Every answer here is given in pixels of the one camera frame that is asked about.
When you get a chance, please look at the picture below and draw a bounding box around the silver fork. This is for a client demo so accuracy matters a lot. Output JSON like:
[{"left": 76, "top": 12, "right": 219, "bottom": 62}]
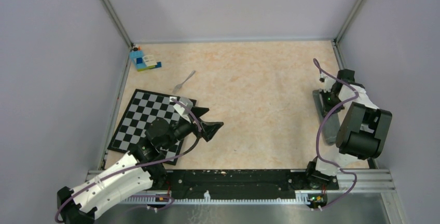
[{"left": 172, "top": 70, "right": 196, "bottom": 94}]

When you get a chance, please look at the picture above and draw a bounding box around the grey slotted cable duct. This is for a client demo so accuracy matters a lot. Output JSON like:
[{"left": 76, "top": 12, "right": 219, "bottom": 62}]
[{"left": 120, "top": 192, "right": 310, "bottom": 206}]

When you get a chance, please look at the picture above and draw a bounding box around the colourful toy brick block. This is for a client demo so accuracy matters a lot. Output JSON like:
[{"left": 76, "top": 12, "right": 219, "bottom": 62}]
[{"left": 129, "top": 45, "right": 162, "bottom": 72}]

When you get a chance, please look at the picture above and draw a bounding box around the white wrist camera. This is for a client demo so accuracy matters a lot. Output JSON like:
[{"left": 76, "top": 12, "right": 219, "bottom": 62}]
[
  {"left": 169, "top": 96, "right": 194, "bottom": 123},
  {"left": 319, "top": 74, "right": 336, "bottom": 93}
]

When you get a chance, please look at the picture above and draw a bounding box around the black white checkerboard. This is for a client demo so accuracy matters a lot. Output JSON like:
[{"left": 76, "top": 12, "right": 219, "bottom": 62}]
[{"left": 107, "top": 89, "right": 197, "bottom": 166}]

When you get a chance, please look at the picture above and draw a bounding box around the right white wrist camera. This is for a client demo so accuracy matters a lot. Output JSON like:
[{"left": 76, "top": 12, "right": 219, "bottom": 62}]
[{"left": 319, "top": 74, "right": 336, "bottom": 93}]

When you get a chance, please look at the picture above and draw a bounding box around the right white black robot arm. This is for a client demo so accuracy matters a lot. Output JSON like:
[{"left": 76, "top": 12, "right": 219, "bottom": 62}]
[{"left": 304, "top": 69, "right": 392, "bottom": 189}]

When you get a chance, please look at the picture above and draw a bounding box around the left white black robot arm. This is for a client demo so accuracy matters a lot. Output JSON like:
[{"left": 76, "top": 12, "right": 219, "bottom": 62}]
[{"left": 54, "top": 102, "right": 224, "bottom": 223}]

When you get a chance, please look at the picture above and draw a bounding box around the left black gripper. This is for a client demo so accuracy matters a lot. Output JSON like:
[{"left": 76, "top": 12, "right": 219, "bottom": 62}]
[{"left": 161, "top": 106, "right": 223, "bottom": 150}]

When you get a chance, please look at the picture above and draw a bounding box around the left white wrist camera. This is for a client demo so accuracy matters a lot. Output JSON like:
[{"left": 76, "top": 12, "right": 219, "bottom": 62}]
[{"left": 169, "top": 96, "right": 194, "bottom": 123}]

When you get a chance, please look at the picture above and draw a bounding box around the grey cloth napkin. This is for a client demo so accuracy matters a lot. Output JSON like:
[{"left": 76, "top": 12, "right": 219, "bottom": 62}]
[{"left": 312, "top": 90, "right": 340, "bottom": 146}]

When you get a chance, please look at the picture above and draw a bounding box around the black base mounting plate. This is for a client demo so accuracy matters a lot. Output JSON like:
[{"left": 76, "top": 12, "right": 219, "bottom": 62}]
[{"left": 150, "top": 169, "right": 339, "bottom": 200}]

